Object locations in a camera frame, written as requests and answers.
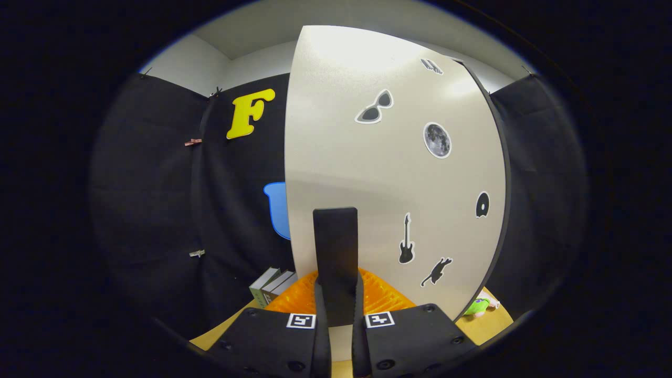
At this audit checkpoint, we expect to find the thin brown book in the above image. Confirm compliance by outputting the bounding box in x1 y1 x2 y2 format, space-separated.
261 270 295 305

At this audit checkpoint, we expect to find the green book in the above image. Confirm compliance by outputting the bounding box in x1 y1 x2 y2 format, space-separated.
249 267 281 306

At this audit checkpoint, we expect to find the thick brown book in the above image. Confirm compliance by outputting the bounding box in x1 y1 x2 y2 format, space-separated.
270 274 298 302

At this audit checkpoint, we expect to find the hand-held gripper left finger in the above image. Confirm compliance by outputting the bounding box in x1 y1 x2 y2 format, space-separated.
207 268 332 378

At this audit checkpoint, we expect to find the row of black cloth clips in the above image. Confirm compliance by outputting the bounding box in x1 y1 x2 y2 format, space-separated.
141 66 533 98

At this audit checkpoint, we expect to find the green and white toy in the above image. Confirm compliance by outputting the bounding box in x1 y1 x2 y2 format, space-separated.
465 291 500 318

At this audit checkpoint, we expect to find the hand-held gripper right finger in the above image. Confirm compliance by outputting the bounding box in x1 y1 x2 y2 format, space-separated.
351 268 478 378

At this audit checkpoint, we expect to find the black door handle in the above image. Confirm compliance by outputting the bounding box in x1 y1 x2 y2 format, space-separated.
313 207 359 327

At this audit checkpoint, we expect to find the black backdrop cloth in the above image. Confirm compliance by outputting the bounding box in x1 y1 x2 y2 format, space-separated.
89 71 586 337

